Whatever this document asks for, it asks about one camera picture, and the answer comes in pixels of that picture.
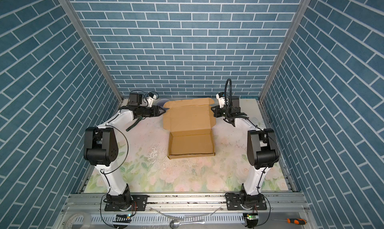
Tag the orange handled screwdriver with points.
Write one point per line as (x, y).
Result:
(296, 221)

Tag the aluminium corner post right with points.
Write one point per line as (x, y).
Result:
(284, 47)

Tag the lavender ceramic cup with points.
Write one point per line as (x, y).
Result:
(162, 102)

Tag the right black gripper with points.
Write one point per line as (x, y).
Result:
(216, 111)

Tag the aluminium corner post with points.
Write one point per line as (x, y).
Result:
(284, 47)
(80, 29)

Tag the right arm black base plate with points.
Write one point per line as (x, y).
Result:
(237, 202)

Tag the brown cardboard box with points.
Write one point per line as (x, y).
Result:
(190, 123)

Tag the metal spoon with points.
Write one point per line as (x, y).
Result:
(174, 224)

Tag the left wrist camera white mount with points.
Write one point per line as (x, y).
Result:
(151, 97)

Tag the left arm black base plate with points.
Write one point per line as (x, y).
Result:
(119, 203)

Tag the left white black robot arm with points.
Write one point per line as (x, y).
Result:
(101, 147)

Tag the green handled pliers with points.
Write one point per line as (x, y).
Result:
(134, 124)

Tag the clear tape roll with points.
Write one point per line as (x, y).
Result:
(84, 220)

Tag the aluminium corner post left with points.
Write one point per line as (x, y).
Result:
(80, 29)

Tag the clear plastic strip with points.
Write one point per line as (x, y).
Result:
(182, 217)

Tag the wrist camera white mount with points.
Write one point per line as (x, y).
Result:
(151, 97)
(221, 99)

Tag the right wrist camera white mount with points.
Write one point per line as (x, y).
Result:
(221, 99)

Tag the aluminium front rail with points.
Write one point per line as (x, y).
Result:
(190, 202)

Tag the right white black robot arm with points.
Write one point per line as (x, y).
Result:
(262, 149)

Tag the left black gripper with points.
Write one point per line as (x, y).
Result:
(156, 110)

